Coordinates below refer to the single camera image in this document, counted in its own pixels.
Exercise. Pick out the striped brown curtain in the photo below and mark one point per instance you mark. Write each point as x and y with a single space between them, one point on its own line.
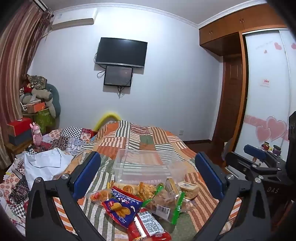
16 58

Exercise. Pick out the small-print patchwork quilt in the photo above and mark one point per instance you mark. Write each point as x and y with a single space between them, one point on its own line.
69 139

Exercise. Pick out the green patterned box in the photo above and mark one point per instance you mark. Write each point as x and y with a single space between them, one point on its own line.
46 119

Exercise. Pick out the dark grey box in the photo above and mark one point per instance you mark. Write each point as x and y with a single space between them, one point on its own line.
20 139

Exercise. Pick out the red snack packet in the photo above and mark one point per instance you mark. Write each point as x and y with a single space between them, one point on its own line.
148 224

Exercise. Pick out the round cake snack packet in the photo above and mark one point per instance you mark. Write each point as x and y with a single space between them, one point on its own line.
126 188

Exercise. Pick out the black wall television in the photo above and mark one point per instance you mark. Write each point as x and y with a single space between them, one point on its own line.
121 52

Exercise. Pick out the wooden room door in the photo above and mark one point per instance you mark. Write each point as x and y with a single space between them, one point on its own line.
231 97

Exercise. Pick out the striped patchwork quilt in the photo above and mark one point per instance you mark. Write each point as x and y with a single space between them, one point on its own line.
143 136

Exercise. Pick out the white cloth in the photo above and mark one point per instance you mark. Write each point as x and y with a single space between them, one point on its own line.
44 164

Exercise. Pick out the clear packet with green seals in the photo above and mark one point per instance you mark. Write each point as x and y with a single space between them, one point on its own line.
166 201

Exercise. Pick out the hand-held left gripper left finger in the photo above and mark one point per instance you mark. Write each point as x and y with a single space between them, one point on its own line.
89 173

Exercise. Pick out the yellow hoop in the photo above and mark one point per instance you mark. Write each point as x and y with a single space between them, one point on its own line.
106 115

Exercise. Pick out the white heart-sticker sliding door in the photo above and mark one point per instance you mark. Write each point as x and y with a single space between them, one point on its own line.
266 97

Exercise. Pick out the wafer biscuit packet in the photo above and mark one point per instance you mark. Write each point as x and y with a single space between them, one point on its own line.
188 188

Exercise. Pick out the white air conditioner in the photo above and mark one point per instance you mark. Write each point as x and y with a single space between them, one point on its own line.
74 16

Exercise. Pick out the small black wall monitor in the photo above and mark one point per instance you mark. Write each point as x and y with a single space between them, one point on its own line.
118 75

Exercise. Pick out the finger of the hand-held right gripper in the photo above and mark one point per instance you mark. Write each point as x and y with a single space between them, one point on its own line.
238 160
254 151

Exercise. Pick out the pink toy figure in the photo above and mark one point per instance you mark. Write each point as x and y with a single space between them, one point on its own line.
36 135

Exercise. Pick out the clear plastic storage container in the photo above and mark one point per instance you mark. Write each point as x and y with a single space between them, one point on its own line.
143 162

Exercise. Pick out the blue chip packet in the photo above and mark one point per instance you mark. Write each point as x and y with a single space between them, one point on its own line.
120 208

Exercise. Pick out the orange fried snack packet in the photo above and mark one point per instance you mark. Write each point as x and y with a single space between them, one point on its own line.
100 196

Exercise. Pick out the wooden wardrobe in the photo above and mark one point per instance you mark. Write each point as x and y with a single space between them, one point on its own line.
231 23

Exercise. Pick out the yellow puffed snack packet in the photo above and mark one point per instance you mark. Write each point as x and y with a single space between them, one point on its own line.
146 190

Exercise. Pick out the red gift box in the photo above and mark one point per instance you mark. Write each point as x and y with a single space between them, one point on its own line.
19 126

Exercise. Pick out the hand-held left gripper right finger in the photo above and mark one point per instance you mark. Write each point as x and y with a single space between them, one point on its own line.
209 176

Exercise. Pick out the wooden nightstand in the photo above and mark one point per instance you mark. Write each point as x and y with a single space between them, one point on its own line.
16 149

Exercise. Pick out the patterned dark cloth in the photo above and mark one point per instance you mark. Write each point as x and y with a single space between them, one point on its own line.
37 81

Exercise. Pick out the orange cardboard box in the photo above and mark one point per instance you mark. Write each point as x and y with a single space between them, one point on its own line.
36 107

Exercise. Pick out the grey-green plush pillow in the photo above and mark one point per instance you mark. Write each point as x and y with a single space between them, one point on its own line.
53 99

